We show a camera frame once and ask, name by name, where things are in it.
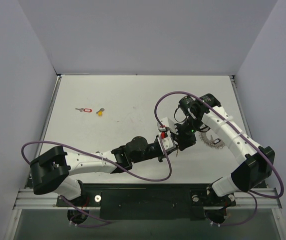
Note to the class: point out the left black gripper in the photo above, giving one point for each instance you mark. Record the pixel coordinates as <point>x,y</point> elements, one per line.
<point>164,148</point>

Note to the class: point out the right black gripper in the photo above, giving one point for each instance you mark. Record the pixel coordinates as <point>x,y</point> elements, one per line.
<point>182,137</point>

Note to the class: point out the silver spiked keyring disc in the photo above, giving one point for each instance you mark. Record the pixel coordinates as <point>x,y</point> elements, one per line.
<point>211,142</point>

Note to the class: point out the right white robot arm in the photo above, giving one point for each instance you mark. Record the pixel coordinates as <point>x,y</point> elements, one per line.
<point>254,161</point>

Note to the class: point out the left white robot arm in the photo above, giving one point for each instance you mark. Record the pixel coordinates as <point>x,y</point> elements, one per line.
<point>52,171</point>

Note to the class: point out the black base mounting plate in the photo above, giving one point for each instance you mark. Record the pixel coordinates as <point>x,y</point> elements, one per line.
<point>149,202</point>

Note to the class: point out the yellow capped key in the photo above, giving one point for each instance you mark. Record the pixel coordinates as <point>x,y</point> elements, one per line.
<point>100,112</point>

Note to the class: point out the red tag key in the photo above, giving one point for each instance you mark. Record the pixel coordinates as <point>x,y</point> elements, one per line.
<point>85,110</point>

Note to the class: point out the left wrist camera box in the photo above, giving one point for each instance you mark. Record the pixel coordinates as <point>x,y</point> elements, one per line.
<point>168,142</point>

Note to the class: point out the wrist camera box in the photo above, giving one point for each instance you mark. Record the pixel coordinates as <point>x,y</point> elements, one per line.
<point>166,125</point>
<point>168,142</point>

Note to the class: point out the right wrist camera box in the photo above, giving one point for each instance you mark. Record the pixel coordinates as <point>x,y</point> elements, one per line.
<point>166,125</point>

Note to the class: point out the aluminium frame rail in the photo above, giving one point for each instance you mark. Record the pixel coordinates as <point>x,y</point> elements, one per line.
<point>26,199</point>

